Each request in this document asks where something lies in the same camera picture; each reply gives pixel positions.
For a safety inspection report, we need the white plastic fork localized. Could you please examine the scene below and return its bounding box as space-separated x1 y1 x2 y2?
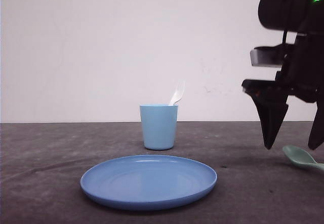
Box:
168 81 185 106

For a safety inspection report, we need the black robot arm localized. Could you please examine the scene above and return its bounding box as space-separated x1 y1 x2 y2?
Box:
242 0 323 149

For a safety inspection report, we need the blue plastic plate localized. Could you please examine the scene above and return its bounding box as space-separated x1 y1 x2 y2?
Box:
80 155 218 211

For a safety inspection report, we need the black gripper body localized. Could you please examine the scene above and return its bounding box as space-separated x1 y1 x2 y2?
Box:
242 33 323 103

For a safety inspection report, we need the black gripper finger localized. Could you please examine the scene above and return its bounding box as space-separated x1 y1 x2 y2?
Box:
251 94 288 149
308 99 324 150

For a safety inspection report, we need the light blue plastic cup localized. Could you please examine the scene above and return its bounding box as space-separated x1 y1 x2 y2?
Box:
140 104 178 150

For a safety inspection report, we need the mint green plastic spoon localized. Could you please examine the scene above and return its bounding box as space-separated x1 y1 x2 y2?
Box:
282 145 323 171

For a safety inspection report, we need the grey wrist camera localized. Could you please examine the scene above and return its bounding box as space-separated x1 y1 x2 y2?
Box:
250 43 295 67

